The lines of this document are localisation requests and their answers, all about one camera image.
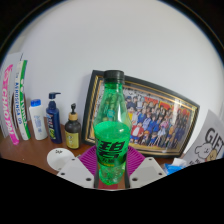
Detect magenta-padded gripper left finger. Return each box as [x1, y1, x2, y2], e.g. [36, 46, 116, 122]
[56, 145, 100, 190]

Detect green plastic drink bottle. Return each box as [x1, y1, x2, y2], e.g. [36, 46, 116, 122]
[92, 69, 133, 186]

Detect brown pump bottle yellow label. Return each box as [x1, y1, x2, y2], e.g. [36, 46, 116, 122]
[64, 102, 83, 151]

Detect white bottle with blue cap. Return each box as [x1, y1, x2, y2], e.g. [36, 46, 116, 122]
[28, 98, 49, 141]

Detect white paper gift bag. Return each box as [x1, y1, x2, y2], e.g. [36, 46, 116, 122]
[182, 109, 224, 168]

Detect framed group picture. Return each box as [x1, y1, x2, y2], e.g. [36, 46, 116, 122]
[81, 69, 201, 159]

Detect pink and white tube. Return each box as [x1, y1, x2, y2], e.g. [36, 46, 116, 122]
[0, 63, 20, 146]

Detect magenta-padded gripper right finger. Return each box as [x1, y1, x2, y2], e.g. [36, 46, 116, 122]
[125, 145, 168, 190]

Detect dark blue pump bottle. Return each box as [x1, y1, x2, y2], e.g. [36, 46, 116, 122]
[45, 91, 64, 145]

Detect flat round red coaster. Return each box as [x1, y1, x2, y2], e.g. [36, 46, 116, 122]
[98, 182, 126, 190]

